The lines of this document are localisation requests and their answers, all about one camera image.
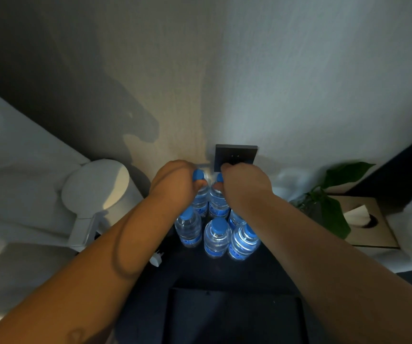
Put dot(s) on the person's left forearm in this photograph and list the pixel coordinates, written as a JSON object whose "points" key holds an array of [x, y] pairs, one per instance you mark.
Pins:
{"points": [[95, 279]]}

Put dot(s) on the dark grey wall socket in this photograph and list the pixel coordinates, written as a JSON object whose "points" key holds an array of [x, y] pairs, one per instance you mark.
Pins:
{"points": [[236, 154]]}

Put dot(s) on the white kettle power plug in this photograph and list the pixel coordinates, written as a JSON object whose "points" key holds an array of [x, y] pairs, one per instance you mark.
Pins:
{"points": [[155, 260]]}

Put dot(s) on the person's right forearm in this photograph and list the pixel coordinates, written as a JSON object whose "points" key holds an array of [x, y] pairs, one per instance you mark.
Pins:
{"points": [[349, 283]]}

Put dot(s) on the black wall frame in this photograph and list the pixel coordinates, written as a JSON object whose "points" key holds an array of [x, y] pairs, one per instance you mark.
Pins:
{"points": [[406, 168]]}

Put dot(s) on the black tray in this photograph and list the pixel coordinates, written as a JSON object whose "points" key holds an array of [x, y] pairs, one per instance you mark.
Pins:
{"points": [[234, 318]]}

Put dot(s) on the white draped cloth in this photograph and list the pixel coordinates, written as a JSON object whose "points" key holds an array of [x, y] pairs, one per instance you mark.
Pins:
{"points": [[16, 157]]}

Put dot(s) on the person's left hand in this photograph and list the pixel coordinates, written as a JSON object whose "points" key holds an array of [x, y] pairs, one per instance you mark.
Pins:
{"points": [[173, 186]]}

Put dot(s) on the person's right hand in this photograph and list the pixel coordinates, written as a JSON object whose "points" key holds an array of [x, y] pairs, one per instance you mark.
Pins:
{"points": [[249, 191]]}

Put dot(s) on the clear water bottle blue cap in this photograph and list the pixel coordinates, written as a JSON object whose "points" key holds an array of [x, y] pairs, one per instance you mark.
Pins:
{"points": [[201, 203], [218, 207]]}

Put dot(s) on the green plant in glass vase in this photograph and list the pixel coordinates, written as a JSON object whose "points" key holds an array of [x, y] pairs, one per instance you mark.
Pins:
{"points": [[335, 218]]}

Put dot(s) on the beige tissue box with tissue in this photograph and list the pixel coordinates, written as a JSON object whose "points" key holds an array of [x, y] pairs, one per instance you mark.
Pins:
{"points": [[383, 234]]}

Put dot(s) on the group of water bottles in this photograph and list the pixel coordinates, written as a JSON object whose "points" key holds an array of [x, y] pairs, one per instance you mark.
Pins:
{"points": [[216, 240]]}

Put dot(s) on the black table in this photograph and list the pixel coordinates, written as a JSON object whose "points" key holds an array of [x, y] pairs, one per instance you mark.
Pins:
{"points": [[191, 272]]}

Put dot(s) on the white electric kettle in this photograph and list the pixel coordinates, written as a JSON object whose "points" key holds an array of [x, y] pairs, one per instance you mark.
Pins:
{"points": [[95, 186]]}

